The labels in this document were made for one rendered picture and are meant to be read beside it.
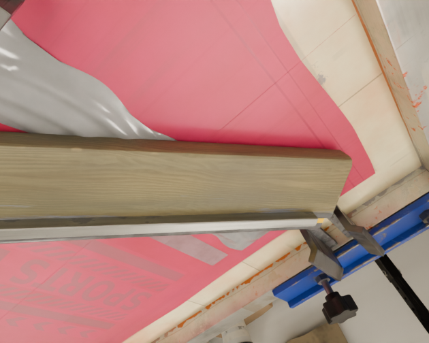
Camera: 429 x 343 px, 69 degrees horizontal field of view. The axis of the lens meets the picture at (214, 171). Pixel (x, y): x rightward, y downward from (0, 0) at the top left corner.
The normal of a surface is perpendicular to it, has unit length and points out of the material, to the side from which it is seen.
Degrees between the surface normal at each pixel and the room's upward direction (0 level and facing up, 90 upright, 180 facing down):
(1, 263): 0
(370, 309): 90
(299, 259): 90
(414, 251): 90
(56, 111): 32
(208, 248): 0
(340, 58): 0
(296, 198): 12
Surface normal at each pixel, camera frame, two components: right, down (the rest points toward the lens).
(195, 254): 0.24, 0.64
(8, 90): 0.50, 0.16
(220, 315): -0.62, -0.47
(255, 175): 0.29, 0.47
